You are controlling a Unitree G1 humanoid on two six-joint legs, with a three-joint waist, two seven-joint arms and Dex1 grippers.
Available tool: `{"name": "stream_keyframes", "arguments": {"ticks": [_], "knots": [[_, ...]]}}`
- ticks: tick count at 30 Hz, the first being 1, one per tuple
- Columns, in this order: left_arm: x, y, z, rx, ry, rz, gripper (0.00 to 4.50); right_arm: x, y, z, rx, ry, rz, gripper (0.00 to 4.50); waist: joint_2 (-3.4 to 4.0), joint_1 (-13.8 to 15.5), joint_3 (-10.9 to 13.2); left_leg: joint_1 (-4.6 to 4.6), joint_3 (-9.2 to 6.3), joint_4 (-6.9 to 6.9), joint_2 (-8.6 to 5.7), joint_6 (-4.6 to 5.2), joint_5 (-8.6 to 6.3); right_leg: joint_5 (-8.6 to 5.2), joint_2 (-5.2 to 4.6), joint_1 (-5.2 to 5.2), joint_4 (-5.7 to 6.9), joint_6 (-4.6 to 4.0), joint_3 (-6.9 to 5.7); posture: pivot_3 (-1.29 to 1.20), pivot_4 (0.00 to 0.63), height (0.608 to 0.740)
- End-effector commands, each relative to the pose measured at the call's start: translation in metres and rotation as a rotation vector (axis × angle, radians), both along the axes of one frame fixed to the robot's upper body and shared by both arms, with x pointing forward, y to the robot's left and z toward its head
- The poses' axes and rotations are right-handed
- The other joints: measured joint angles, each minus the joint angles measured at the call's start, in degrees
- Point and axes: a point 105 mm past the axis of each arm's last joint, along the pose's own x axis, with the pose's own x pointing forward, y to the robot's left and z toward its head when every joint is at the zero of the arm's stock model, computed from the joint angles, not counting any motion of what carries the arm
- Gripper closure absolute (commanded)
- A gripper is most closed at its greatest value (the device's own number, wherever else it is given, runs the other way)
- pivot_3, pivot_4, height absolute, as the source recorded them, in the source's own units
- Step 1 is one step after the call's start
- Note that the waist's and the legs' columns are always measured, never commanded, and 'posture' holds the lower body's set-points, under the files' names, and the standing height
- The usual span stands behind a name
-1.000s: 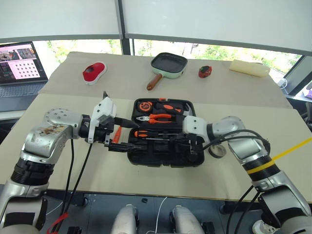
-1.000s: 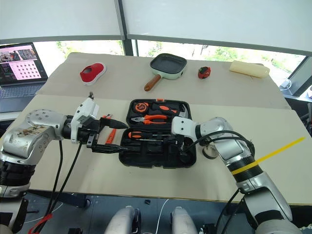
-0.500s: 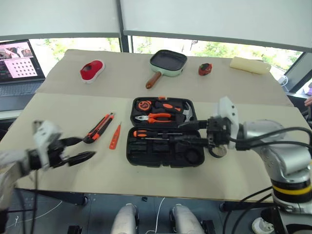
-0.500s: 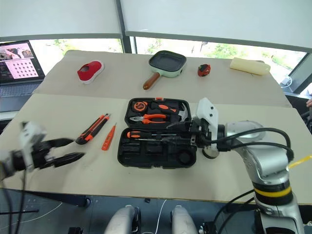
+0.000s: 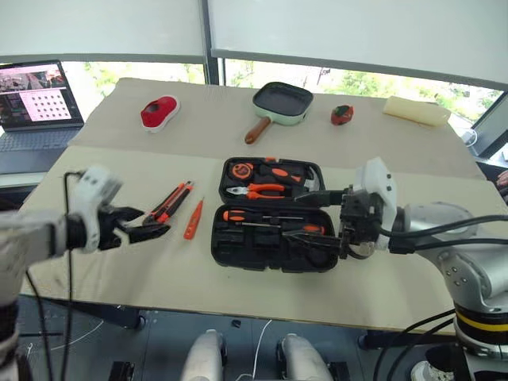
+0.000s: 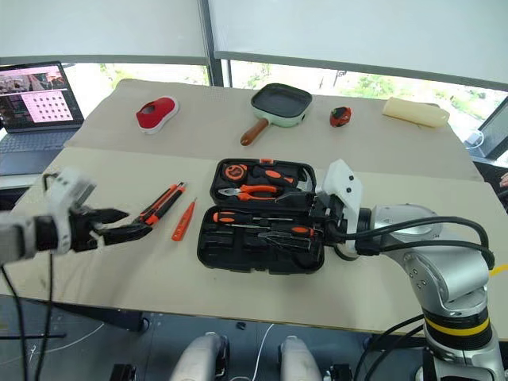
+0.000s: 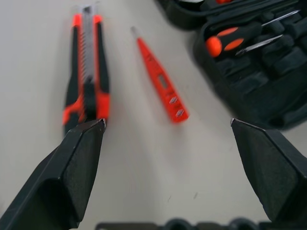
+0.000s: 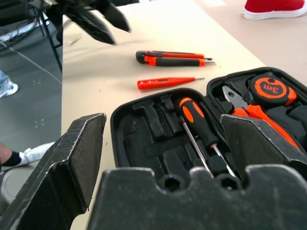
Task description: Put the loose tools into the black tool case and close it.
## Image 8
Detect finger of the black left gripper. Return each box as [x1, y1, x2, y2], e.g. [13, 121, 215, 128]
[62, 4, 118, 46]
[97, 0, 132, 33]

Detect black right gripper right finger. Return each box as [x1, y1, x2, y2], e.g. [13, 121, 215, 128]
[220, 114, 307, 180]

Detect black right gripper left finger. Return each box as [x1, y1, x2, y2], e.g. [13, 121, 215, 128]
[0, 113, 107, 230]

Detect black plastic tool case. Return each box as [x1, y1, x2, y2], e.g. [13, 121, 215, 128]
[110, 66, 307, 183]

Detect white grey sneaker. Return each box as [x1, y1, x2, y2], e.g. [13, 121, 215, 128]
[16, 141, 56, 167]

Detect black metal stand leg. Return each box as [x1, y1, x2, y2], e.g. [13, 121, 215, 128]
[39, 11, 63, 73]

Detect person's ankle black sock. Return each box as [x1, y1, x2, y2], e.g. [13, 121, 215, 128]
[0, 142, 23, 168]

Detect orange black tape measure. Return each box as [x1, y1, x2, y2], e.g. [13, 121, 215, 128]
[248, 71, 297, 107]

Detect thin steel shaft screwdriver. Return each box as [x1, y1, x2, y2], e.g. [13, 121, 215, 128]
[179, 116, 214, 178]

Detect orange black utility knife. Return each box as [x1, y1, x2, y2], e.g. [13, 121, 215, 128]
[135, 50, 215, 68]

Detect orange voltage tester pen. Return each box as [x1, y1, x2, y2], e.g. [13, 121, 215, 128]
[137, 77, 205, 91]

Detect white blue sneaker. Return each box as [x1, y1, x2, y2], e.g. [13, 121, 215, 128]
[0, 69, 19, 99]

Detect red shoe white sole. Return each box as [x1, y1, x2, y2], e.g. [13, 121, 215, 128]
[241, 0, 307, 21]

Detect orange handled pliers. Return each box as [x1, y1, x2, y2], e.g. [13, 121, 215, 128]
[222, 85, 301, 150]

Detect orange black handled screwdriver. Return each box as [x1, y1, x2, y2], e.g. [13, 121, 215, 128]
[178, 97, 238, 179]

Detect grey floor cable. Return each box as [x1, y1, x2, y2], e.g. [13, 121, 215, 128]
[0, 40, 63, 84]

